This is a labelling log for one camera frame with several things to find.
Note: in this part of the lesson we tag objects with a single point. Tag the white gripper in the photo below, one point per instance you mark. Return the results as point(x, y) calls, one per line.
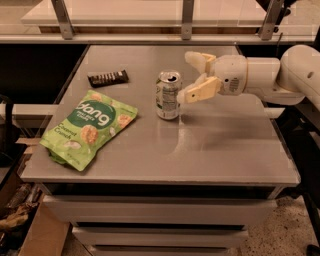
point(230, 74)

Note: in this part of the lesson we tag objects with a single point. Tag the white green 7up can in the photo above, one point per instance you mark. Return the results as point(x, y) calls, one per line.
point(168, 84)

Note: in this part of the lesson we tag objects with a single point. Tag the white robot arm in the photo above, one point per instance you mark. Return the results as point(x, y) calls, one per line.
point(285, 81)

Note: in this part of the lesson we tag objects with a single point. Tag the dark chocolate bar wrapper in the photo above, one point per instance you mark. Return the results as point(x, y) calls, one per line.
point(101, 79)

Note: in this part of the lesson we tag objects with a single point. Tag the grey drawer cabinet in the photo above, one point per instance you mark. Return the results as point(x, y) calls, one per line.
point(187, 187)

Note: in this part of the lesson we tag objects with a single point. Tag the white countertop slab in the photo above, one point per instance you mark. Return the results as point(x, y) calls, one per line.
point(164, 12)

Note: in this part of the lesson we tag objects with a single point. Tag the green Dang snack bag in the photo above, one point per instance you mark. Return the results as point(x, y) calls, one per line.
point(92, 123)

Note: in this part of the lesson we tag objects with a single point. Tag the brown cardboard box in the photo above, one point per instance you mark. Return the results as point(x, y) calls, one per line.
point(46, 235)

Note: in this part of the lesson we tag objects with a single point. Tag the middle metal bracket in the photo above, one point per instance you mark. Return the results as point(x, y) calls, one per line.
point(187, 19)

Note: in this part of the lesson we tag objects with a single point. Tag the metal bracket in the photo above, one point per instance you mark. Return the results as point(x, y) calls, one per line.
point(63, 19)
point(187, 19)
point(266, 31)

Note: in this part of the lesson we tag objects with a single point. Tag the right metal bracket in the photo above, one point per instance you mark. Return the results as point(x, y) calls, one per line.
point(266, 31)

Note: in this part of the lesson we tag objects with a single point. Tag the left metal bracket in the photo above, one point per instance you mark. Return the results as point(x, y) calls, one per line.
point(63, 19)

